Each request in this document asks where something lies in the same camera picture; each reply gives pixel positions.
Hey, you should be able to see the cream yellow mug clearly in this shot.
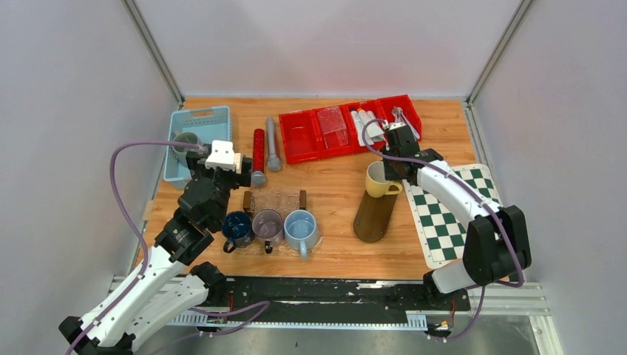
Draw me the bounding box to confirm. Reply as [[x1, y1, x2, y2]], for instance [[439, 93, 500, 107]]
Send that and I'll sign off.
[[365, 161, 404, 198]]

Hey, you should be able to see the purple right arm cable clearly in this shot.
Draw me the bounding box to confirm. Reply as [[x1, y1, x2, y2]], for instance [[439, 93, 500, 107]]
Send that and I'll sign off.
[[361, 118, 526, 342]]

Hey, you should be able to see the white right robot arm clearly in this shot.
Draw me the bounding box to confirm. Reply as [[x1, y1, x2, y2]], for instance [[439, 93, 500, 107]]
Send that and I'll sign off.
[[380, 123, 532, 309]]

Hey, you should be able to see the light blue plastic basket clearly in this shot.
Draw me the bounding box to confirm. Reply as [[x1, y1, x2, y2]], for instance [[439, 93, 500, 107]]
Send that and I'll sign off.
[[163, 106, 233, 189]]

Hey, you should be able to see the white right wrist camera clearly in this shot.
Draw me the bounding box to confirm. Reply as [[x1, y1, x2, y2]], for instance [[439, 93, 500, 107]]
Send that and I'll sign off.
[[386, 122, 406, 131]]

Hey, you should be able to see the silver microphone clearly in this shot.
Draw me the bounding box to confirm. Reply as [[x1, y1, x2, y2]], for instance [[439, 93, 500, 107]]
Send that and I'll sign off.
[[266, 117, 282, 172]]

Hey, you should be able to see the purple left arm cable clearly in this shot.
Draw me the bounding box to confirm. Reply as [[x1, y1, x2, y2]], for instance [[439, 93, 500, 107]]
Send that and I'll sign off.
[[64, 141, 271, 355]]

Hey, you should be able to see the white toothpaste tube left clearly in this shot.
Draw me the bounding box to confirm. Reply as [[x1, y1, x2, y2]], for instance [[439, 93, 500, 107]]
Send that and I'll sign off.
[[350, 109, 373, 146]]

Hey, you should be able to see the light blue mug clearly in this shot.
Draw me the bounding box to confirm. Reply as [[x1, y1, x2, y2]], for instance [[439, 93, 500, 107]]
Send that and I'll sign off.
[[284, 209, 319, 260]]

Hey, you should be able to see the aluminium corner frame post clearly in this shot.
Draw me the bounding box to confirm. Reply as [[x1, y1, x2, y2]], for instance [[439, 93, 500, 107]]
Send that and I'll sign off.
[[466, 0, 535, 107]]

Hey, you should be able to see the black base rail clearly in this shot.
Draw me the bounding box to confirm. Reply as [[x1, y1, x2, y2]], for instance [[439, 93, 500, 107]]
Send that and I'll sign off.
[[200, 277, 470, 325]]

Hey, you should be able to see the white toothpaste tube middle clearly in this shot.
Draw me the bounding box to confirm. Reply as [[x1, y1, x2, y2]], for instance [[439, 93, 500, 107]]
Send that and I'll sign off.
[[357, 109, 376, 132]]

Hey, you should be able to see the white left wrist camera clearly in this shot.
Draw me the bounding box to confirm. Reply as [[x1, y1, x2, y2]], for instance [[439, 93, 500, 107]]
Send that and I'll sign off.
[[204, 140, 237, 171]]

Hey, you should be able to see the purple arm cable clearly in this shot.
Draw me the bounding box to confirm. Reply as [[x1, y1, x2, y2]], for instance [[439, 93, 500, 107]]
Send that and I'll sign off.
[[64, 141, 271, 355], [361, 118, 526, 342]]

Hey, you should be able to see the green white chessboard mat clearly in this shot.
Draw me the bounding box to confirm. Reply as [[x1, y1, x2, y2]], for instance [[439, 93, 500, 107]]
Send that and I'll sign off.
[[402, 163, 501, 269]]

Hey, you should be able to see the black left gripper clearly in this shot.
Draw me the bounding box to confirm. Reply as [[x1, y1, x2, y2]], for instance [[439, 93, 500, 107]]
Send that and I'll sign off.
[[186, 151, 251, 228]]

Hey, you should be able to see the red bin with toothpaste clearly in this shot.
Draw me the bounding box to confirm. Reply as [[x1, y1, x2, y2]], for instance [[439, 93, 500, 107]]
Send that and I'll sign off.
[[341, 100, 386, 152]]

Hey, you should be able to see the grey green mug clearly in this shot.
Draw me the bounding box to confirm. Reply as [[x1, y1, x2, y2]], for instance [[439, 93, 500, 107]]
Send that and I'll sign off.
[[172, 132, 203, 168]]

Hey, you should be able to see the red glitter microphone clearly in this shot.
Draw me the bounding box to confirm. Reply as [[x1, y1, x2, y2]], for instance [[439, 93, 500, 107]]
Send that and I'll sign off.
[[251, 129, 266, 187]]

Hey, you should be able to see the clear textured plastic sheet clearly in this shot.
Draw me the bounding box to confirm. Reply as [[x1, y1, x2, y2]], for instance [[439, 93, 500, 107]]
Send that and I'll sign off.
[[316, 106, 348, 149]]

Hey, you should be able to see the dark blue mug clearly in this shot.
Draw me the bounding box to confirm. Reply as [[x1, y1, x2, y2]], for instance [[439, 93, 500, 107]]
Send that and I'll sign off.
[[222, 211, 255, 254]]

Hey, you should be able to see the purple grey mug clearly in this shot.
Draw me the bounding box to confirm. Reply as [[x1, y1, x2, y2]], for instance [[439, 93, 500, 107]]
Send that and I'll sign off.
[[251, 209, 285, 254]]

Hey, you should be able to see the brown oval wooden tray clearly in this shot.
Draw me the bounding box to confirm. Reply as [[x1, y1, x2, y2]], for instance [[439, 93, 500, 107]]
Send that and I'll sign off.
[[353, 191, 398, 243]]

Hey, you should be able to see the white toy brick block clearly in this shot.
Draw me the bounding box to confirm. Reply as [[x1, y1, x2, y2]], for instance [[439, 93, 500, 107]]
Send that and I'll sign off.
[[234, 153, 245, 174]]

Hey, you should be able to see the left aluminium frame post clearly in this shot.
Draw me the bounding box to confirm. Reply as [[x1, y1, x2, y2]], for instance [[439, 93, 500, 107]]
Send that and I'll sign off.
[[121, 0, 185, 108]]

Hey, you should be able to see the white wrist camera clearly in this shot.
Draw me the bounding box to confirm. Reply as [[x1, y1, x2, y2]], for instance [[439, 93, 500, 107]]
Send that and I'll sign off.
[[204, 140, 237, 171], [386, 122, 406, 131]]

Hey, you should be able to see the white toothpaste tube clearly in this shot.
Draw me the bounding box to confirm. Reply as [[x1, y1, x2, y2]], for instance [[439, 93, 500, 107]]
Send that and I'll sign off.
[[357, 109, 376, 132], [350, 109, 373, 146]]

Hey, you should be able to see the grey toothpaste tube right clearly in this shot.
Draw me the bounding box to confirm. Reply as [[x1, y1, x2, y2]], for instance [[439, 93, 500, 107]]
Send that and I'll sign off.
[[367, 122, 385, 142]]

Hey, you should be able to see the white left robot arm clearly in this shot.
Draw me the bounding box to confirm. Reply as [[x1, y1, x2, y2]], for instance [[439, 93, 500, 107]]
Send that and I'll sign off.
[[59, 149, 253, 354]]

